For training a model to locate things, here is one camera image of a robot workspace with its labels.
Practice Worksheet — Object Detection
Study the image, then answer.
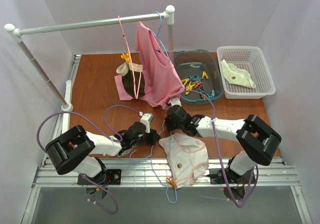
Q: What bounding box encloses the blue wire hanger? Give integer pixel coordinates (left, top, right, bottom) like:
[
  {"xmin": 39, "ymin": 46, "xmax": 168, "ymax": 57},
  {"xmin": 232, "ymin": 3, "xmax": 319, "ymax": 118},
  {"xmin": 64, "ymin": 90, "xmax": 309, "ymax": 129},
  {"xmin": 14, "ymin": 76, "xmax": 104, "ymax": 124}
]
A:
[{"xmin": 129, "ymin": 120, "xmax": 178, "ymax": 204}]

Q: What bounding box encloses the white pink-trimmed underwear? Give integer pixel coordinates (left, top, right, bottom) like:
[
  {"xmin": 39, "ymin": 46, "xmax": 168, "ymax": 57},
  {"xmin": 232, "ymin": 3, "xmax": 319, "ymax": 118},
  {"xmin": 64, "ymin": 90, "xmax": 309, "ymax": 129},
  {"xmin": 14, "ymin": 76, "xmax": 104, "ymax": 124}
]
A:
[{"xmin": 158, "ymin": 133, "xmax": 209, "ymax": 189}]

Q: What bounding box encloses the pink garment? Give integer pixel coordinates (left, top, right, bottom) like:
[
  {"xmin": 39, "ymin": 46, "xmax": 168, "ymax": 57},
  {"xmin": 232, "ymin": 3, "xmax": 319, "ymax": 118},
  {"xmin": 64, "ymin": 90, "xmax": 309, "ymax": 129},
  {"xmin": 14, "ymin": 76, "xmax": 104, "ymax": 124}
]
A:
[{"xmin": 135, "ymin": 21, "xmax": 185, "ymax": 109}]

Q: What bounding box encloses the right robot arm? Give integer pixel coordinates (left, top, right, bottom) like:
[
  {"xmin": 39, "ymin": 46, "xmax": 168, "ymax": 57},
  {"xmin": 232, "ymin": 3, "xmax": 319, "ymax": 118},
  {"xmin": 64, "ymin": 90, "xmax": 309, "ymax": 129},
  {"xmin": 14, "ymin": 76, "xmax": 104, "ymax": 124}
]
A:
[{"xmin": 165, "ymin": 105, "xmax": 282, "ymax": 182}]

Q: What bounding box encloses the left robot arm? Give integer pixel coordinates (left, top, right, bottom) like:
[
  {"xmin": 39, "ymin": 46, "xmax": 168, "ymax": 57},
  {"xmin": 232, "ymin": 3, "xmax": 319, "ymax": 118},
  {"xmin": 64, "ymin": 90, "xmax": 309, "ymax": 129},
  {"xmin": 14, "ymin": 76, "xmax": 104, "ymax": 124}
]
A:
[{"xmin": 45, "ymin": 122, "xmax": 160, "ymax": 179}]

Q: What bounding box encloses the dark green beige underwear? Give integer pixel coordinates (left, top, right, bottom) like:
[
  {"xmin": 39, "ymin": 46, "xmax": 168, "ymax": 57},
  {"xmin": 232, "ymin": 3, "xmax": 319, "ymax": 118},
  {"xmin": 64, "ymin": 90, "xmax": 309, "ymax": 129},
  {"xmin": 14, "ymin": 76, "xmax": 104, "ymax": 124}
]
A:
[{"xmin": 114, "ymin": 62, "xmax": 145, "ymax": 101}]

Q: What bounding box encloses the cream underwear in basket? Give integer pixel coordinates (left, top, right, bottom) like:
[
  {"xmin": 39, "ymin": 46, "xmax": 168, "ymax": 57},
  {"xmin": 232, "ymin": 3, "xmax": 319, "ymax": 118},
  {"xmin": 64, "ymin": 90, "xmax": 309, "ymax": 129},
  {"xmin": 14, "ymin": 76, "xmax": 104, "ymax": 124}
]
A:
[{"xmin": 221, "ymin": 59, "xmax": 256, "ymax": 89}]

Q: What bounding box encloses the yellow clothespin on hanger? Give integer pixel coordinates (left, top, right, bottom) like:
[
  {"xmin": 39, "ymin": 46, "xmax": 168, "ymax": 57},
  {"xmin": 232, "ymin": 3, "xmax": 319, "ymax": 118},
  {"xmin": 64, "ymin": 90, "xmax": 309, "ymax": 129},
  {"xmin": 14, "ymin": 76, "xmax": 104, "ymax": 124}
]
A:
[{"xmin": 120, "ymin": 52, "xmax": 131, "ymax": 63}]

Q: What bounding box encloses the blue hanger with pink garment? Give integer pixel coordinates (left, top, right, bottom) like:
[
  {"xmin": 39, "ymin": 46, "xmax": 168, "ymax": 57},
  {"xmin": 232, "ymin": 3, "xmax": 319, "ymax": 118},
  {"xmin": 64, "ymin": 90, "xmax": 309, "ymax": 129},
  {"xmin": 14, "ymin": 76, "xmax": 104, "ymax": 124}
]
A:
[{"xmin": 151, "ymin": 11, "xmax": 175, "ymax": 64}]

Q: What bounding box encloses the yellow clothespin centre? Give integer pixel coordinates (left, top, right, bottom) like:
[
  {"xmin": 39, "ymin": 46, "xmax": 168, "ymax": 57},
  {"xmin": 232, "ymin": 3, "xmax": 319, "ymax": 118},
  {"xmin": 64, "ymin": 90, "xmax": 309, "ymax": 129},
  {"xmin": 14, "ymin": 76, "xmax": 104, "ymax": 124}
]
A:
[{"xmin": 186, "ymin": 82, "xmax": 196, "ymax": 90}]

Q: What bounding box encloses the light blue clothespin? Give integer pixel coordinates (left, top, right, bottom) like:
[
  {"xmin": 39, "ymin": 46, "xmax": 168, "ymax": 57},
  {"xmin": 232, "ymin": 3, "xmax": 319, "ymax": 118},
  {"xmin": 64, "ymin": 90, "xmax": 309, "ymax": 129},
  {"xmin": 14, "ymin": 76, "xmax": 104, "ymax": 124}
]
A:
[{"xmin": 187, "ymin": 75, "xmax": 202, "ymax": 82}]

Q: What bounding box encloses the teal transparent plastic bin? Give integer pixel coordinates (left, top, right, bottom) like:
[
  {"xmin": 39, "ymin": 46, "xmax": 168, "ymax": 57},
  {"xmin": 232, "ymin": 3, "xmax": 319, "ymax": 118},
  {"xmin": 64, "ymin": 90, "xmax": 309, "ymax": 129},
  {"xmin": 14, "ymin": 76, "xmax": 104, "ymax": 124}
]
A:
[{"xmin": 174, "ymin": 49, "xmax": 224, "ymax": 104}]

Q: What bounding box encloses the white plastic basket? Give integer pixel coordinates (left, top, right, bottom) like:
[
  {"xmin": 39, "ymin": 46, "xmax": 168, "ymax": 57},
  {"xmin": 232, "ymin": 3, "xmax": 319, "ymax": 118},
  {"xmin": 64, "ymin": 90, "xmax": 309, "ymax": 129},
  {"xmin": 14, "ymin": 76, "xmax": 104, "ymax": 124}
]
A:
[{"xmin": 216, "ymin": 46, "xmax": 276, "ymax": 99}]

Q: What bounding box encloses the clothes rack with white feet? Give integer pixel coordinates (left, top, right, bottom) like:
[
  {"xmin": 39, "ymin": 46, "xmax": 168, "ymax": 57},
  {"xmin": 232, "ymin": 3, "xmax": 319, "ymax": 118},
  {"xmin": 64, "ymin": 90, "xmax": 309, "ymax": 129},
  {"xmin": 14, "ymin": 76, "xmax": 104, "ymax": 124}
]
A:
[{"xmin": 4, "ymin": 5, "xmax": 175, "ymax": 111}]

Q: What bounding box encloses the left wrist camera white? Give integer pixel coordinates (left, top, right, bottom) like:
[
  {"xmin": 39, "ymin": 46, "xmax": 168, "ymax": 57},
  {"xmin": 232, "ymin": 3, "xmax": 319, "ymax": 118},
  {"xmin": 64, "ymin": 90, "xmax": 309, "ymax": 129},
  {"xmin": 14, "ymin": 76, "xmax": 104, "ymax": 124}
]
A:
[{"xmin": 139, "ymin": 111, "xmax": 154, "ymax": 133}]

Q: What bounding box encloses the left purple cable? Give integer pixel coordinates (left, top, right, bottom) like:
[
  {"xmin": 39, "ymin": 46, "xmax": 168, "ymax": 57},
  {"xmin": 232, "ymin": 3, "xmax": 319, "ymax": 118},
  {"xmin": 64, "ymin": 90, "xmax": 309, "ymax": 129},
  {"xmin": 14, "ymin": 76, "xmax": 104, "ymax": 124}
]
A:
[{"xmin": 36, "ymin": 105, "xmax": 143, "ymax": 215}]

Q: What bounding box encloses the purple cable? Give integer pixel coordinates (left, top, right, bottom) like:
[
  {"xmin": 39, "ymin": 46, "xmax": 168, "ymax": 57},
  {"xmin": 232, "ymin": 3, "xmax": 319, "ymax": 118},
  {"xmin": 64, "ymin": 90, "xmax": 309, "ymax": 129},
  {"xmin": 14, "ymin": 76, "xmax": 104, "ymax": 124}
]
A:
[
  {"xmin": 183, "ymin": 90, "xmax": 260, "ymax": 209},
  {"xmin": 36, "ymin": 105, "xmax": 143, "ymax": 215}
]

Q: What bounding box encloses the aluminium rail frame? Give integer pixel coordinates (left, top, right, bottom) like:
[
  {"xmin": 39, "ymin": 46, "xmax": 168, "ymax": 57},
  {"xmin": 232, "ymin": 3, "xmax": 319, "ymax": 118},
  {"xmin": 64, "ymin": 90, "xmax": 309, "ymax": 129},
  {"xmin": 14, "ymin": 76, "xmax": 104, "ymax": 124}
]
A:
[{"xmin": 21, "ymin": 54, "xmax": 313, "ymax": 224}]

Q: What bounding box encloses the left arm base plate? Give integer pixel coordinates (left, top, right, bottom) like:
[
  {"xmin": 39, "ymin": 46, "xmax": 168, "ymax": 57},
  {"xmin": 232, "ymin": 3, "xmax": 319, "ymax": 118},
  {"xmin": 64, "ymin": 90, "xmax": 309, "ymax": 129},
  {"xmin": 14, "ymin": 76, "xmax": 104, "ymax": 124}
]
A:
[{"xmin": 89, "ymin": 169, "xmax": 122, "ymax": 186}]

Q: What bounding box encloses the pink wire hanger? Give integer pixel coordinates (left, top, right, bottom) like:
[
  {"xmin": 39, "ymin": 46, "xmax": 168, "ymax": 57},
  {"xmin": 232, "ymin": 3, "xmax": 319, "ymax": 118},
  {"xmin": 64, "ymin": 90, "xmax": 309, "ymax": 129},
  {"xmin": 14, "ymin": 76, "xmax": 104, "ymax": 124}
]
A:
[{"xmin": 117, "ymin": 15, "xmax": 142, "ymax": 99}]

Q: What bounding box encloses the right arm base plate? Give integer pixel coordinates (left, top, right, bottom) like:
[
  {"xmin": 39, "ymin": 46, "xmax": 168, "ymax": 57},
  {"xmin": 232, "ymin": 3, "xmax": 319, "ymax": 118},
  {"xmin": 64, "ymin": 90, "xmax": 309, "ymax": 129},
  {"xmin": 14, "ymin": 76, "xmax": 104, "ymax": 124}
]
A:
[{"xmin": 207, "ymin": 168, "xmax": 256, "ymax": 184}]

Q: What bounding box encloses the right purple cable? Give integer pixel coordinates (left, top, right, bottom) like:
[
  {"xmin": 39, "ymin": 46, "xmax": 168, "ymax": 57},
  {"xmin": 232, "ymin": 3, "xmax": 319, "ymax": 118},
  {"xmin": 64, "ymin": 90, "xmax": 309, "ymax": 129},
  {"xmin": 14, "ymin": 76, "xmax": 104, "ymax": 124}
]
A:
[{"xmin": 183, "ymin": 90, "xmax": 260, "ymax": 209}]

